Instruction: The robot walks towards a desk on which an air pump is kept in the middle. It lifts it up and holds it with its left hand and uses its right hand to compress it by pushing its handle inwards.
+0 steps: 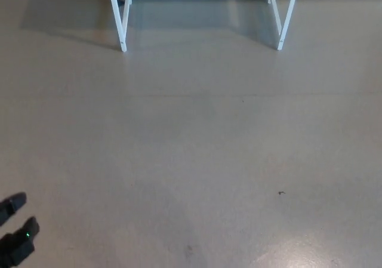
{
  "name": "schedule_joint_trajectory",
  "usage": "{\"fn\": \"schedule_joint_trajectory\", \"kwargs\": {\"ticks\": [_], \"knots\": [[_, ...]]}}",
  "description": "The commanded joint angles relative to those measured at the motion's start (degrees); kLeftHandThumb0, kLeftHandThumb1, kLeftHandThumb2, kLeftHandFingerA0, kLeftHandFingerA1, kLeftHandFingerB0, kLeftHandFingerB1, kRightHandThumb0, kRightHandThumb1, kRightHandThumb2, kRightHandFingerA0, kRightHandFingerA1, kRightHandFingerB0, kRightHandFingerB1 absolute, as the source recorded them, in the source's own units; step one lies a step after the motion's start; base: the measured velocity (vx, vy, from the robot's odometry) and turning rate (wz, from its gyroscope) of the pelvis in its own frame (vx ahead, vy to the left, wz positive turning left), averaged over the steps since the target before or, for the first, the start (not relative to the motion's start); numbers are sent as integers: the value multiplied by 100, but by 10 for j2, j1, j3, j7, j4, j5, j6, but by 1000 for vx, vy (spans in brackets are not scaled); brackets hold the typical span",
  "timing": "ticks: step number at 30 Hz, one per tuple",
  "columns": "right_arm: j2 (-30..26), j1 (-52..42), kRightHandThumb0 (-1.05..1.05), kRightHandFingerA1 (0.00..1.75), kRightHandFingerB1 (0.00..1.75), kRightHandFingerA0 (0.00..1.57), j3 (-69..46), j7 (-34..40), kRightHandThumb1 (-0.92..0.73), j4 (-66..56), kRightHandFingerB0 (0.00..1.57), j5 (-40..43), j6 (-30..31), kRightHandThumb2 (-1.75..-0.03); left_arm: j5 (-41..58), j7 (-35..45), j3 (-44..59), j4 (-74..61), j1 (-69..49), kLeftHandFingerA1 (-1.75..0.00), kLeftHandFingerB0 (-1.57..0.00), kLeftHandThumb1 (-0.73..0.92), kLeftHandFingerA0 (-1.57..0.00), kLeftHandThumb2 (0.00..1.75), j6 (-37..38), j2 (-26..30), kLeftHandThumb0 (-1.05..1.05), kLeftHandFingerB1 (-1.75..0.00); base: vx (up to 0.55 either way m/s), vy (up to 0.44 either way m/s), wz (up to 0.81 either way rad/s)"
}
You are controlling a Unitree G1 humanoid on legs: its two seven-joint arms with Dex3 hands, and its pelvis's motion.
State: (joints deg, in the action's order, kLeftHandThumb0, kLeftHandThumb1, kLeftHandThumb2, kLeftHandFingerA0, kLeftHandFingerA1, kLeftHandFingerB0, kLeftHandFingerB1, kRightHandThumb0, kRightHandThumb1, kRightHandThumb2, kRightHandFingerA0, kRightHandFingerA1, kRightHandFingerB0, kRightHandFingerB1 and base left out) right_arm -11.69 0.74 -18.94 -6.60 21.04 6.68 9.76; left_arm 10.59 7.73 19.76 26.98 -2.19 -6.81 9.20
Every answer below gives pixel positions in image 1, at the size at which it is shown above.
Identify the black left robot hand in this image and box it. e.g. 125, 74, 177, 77
0, 192, 41, 266

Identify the white metal desk leg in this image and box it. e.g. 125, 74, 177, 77
106, 0, 133, 53
267, 0, 301, 51

